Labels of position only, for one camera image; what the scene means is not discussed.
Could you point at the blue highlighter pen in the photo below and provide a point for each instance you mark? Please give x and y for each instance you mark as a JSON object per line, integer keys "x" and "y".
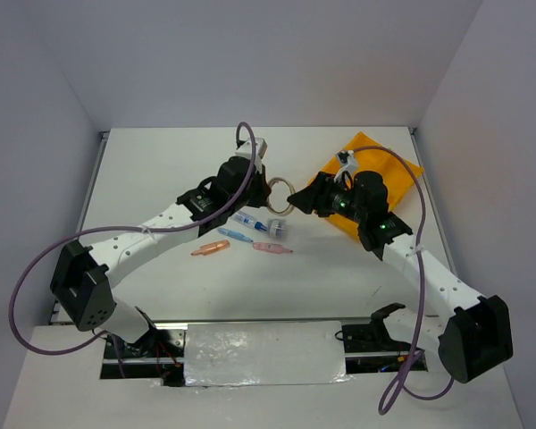
{"x": 235, "y": 235}

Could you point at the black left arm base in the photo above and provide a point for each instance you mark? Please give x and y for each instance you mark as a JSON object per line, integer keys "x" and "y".
{"x": 161, "y": 360}

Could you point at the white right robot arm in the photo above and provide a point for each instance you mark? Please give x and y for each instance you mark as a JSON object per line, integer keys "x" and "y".
{"x": 476, "y": 333}

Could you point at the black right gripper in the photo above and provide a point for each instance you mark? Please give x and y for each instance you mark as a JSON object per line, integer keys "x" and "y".
{"x": 316, "y": 196}

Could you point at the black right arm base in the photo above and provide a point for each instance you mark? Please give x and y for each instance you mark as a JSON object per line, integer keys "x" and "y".
{"x": 368, "y": 347}

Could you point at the silver foil sheet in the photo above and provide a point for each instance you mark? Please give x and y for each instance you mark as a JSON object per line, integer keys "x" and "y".
{"x": 259, "y": 354}

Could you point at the yellow compartment bin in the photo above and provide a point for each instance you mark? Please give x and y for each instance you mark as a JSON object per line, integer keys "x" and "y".
{"x": 395, "y": 177}

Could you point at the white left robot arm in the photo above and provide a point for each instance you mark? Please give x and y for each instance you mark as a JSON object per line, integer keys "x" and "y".
{"x": 84, "y": 276}

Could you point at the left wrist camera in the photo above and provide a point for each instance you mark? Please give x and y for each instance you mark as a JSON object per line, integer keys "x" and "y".
{"x": 251, "y": 148}

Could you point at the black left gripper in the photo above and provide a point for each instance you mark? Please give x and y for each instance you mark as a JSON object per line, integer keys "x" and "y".
{"x": 263, "y": 189}

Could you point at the pink highlighter pen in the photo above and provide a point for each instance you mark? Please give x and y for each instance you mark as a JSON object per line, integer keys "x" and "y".
{"x": 272, "y": 248}

